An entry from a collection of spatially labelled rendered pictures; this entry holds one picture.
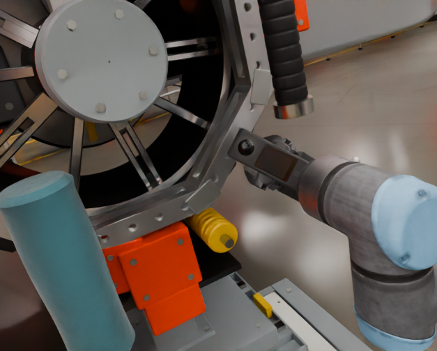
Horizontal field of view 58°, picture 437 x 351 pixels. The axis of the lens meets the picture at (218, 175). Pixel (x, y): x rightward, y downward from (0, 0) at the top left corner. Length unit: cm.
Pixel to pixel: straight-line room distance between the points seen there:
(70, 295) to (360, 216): 35
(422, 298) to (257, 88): 38
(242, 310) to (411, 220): 63
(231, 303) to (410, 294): 60
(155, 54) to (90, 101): 8
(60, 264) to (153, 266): 20
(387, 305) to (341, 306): 80
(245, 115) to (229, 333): 51
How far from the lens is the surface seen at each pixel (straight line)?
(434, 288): 53
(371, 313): 52
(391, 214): 43
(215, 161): 65
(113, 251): 64
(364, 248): 47
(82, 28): 44
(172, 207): 64
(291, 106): 43
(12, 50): 83
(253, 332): 93
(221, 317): 99
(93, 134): 84
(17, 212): 48
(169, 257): 66
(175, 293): 70
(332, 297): 133
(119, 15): 44
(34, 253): 50
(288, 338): 100
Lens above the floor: 86
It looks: 21 degrees down
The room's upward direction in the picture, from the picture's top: 14 degrees counter-clockwise
